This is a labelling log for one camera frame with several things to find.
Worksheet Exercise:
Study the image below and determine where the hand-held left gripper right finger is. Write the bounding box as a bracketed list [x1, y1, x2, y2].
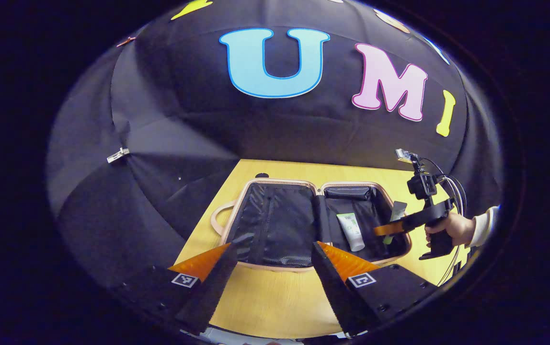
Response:
[311, 241, 439, 337]

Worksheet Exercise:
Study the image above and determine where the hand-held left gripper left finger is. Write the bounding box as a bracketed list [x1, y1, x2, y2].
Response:
[112, 242, 240, 336]

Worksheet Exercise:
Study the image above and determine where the grey tube with green cap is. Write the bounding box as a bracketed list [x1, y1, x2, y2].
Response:
[383, 201, 408, 245]

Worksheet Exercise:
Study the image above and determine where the white tube with green print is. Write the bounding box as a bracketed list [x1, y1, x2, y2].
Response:
[336, 212, 366, 252]

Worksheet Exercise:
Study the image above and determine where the black backdrop cloth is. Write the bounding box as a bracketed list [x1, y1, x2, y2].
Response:
[45, 0, 503, 288]

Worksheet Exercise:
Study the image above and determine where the black and white cable bundle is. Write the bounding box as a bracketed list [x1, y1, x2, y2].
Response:
[419, 158, 468, 287]

